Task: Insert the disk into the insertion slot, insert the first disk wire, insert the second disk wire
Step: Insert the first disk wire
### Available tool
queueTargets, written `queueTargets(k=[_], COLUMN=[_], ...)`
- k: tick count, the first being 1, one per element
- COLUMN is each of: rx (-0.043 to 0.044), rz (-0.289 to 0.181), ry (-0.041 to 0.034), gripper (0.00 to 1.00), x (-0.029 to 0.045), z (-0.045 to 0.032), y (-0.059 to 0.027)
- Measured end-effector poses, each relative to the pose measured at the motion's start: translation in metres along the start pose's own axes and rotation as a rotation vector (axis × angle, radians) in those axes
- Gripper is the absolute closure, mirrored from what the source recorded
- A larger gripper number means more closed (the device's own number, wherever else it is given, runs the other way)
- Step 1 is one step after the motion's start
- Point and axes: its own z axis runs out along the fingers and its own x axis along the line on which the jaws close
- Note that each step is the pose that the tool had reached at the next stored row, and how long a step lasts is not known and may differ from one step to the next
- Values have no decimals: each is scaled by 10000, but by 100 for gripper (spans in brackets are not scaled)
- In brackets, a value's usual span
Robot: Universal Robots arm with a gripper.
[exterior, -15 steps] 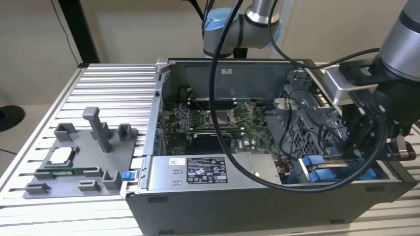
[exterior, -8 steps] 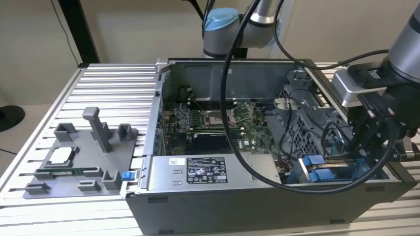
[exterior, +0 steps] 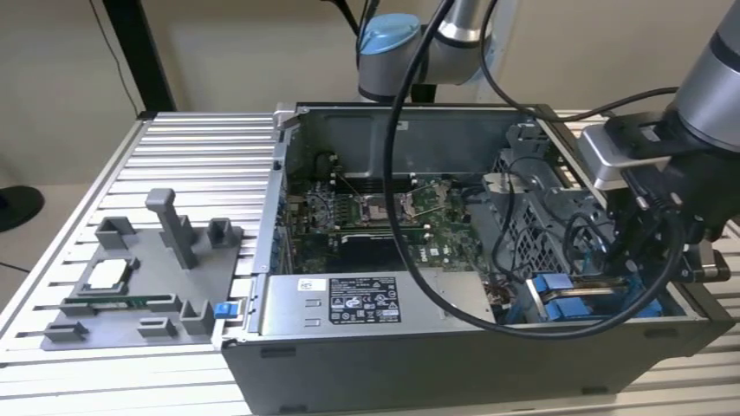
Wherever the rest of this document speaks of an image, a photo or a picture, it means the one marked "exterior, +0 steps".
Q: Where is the CPU socket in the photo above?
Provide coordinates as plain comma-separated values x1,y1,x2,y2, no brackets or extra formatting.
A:
357,193,402,223

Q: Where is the thick black disk wire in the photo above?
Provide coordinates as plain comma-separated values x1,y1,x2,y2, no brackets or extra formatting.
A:
562,211,615,278

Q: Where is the red yellow power wire bundle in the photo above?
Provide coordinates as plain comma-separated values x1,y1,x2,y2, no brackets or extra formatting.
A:
483,279,527,311

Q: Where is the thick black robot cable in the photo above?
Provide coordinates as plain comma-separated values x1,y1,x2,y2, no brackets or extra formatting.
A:
382,0,705,341

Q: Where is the green RAM stick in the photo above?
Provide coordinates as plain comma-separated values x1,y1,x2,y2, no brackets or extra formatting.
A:
63,296,177,305

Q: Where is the black frame post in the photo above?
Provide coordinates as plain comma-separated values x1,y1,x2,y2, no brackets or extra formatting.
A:
101,0,179,114

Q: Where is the silver power supply unit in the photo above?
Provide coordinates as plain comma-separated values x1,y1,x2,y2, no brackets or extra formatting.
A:
258,272,501,340

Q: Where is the silver CPU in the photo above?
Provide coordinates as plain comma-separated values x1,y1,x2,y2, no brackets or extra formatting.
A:
85,261,131,291

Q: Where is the metal disk bay cage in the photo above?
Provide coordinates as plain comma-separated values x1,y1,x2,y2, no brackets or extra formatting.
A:
478,124,615,279

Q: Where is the hard disk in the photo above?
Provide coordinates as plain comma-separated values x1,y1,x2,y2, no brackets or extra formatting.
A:
527,271,666,324

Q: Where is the black camera cable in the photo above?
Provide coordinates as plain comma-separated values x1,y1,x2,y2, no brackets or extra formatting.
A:
479,0,682,123

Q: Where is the dark grey PC case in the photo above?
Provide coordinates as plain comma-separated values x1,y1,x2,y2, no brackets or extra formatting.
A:
218,101,737,416

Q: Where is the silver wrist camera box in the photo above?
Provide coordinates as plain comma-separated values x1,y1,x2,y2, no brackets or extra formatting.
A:
578,123,675,192

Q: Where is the black round stand foot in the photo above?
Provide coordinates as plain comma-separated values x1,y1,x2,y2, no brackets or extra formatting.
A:
0,185,47,233

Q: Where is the green Dell motherboard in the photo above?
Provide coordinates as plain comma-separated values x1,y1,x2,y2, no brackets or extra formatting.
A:
283,172,494,279

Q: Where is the thin black disk wire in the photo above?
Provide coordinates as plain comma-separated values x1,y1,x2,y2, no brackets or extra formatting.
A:
493,156,554,279

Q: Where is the black RAM slot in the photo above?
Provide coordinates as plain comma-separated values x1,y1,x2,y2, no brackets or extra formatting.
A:
337,224,431,234
337,233,431,243

